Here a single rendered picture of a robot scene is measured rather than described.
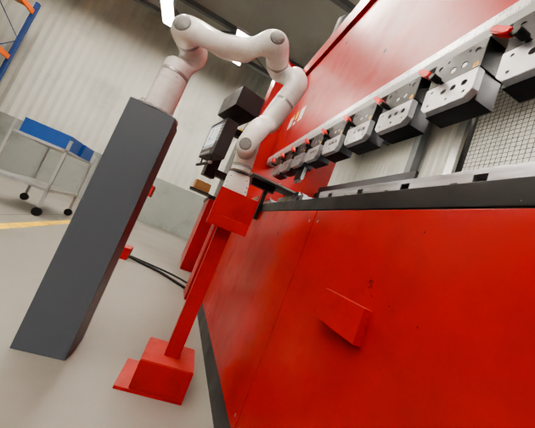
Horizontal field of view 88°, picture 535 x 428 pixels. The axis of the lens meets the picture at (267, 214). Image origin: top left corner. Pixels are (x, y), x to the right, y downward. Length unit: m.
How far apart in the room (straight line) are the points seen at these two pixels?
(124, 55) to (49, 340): 8.77
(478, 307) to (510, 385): 0.09
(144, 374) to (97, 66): 8.89
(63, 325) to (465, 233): 1.26
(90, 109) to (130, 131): 7.98
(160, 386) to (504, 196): 1.15
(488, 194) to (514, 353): 0.21
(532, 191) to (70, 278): 1.28
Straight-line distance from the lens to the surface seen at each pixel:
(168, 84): 1.32
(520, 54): 0.85
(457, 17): 1.16
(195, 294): 1.19
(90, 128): 9.07
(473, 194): 0.54
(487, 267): 0.48
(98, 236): 1.22
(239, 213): 1.09
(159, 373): 1.23
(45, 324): 1.34
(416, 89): 1.05
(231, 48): 1.37
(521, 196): 0.50
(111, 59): 9.61
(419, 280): 0.53
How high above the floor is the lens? 0.66
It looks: 6 degrees up
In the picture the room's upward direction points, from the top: 22 degrees clockwise
